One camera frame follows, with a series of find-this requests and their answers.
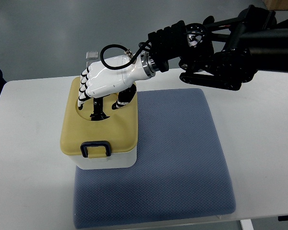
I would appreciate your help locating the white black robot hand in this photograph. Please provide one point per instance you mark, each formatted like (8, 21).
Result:
(97, 81)

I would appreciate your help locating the yellow storage box lid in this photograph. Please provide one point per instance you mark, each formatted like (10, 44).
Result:
(120, 129)

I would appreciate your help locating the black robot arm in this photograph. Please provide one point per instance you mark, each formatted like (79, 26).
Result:
(223, 54)

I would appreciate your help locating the white storage box base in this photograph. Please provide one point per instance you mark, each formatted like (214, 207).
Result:
(116, 160)

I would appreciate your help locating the brown cardboard box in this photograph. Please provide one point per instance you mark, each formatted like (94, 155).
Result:
(278, 5)

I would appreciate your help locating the blue grey fabric cushion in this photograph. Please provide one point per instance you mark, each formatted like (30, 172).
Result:
(180, 171)

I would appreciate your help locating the white table leg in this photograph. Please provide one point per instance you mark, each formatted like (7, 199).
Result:
(246, 224)

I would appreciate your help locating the black bracket under table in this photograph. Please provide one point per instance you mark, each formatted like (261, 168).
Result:
(283, 218)

